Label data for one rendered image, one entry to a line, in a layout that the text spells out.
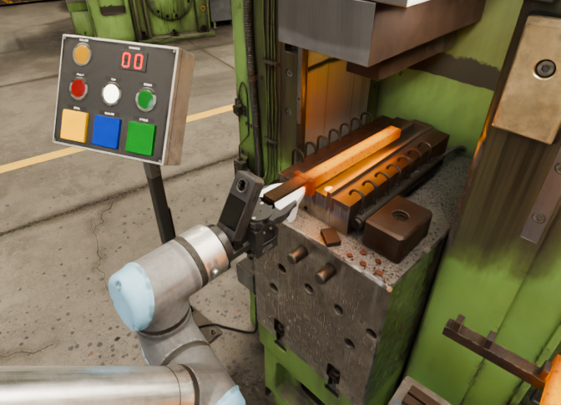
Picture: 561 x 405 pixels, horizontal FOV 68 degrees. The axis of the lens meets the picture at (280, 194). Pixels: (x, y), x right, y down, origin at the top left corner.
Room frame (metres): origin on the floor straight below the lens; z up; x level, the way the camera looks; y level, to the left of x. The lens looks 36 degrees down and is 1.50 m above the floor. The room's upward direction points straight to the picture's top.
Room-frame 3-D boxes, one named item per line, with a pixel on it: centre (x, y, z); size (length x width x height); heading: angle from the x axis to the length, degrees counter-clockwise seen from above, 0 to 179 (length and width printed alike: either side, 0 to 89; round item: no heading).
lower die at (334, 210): (0.87, -0.21, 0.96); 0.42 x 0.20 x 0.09; 135
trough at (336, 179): (0.85, -0.23, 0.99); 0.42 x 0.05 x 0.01; 135
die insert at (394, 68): (0.88, -0.26, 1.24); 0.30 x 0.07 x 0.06; 135
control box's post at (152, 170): (1.05, 0.38, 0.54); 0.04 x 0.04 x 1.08; 45
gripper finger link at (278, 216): (0.57, 0.01, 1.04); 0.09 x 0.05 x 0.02; 132
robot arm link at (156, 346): (0.41, 0.18, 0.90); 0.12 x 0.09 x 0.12; 36
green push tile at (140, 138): (0.90, 0.34, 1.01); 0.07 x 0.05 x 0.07; 70
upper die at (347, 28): (0.87, -0.21, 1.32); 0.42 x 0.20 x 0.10; 135
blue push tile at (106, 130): (0.93, 0.43, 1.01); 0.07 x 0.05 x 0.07; 70
